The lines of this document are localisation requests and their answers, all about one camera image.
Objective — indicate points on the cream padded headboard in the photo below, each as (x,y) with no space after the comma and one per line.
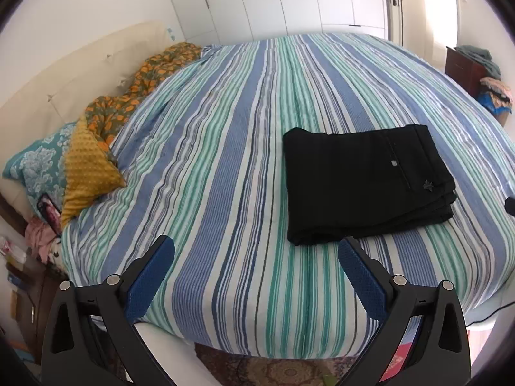
(59,94)

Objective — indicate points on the black pants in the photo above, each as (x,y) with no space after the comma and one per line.
(364,184)

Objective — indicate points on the striped blue green bedsheet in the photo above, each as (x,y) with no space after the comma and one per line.
(202,161)

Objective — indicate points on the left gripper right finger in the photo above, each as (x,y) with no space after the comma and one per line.
(439,353)

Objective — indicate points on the pile of clothes on cabinet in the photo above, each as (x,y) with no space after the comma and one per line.
(494,95)

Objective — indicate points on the teal floral pillow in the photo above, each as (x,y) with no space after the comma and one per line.
(40,168)

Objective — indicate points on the white wardrobe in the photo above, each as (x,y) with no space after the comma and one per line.
(205,22)

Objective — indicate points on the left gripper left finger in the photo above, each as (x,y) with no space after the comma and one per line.
(71,354)

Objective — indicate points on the mustard yellow pillow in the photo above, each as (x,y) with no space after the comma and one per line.
(90,172)

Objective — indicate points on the orange floral green blanket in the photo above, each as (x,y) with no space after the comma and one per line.
(106,115)

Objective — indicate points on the pink cloth on nightstand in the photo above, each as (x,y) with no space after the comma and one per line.
(42,241)

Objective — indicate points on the smartphone on bed edge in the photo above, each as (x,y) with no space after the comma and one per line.
(50,213)

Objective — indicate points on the brown wooden cabinet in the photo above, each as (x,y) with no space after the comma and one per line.
(464,71)

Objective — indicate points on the white door with handle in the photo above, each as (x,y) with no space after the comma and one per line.
(395,21)

